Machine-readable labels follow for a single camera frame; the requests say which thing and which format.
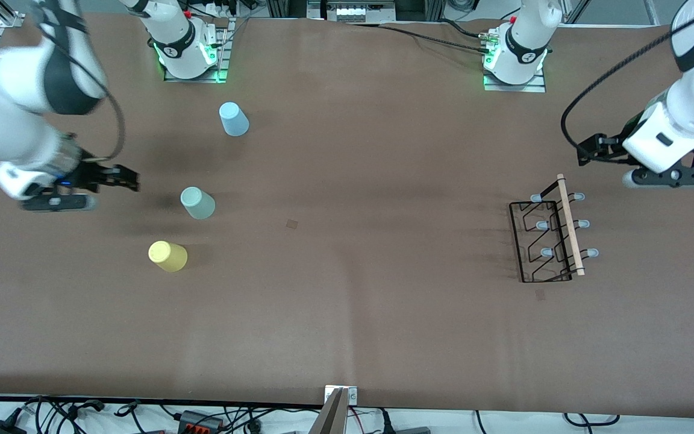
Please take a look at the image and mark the black wire cup holder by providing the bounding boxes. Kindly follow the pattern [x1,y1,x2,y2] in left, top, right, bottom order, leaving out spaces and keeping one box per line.
[508,174,599,284]

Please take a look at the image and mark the pale green plastic cup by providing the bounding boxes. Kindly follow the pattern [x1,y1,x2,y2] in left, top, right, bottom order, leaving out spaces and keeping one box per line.
[180,186,216,220]

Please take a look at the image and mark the yellow plastic cup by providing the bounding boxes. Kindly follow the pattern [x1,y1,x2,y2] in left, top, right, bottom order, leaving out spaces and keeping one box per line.
[148,240,189,273]

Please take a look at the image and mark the light blue plastic cup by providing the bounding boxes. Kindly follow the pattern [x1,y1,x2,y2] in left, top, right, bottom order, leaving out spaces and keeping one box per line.
[219,101,250,137]

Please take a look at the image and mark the black orange power strip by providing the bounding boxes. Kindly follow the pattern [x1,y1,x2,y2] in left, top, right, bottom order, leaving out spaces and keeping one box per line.
[178,410,224,432]

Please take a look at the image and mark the table cover sheet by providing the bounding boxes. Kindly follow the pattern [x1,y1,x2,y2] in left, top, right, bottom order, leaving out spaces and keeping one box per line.
[0,12,694,418]

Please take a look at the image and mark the grey electronics box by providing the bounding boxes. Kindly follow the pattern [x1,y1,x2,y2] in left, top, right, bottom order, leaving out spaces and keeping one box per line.
[307,0,397,22]

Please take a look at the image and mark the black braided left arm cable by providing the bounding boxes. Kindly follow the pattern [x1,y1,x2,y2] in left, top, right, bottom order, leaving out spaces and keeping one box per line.
[561,0,694,151]

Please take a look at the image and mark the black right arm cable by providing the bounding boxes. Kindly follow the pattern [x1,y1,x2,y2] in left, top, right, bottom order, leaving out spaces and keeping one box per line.
[34,0,127,163]

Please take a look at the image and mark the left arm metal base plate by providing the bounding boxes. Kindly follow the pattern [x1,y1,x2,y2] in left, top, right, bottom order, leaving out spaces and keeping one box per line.
[483,60,548,93]

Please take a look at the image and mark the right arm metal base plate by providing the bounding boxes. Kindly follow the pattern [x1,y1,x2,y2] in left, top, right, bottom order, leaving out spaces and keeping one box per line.
[163,17,231,84]

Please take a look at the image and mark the thick black table cable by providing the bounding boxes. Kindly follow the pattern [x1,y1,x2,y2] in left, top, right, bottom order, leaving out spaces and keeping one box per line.
[434,18,496,39]

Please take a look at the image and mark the thin black table cable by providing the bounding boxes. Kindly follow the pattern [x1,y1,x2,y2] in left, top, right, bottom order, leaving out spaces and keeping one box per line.
[377,23,492,54]

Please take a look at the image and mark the grey camera stand beam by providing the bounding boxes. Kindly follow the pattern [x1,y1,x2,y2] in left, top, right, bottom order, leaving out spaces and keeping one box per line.
[308,389,351,434]

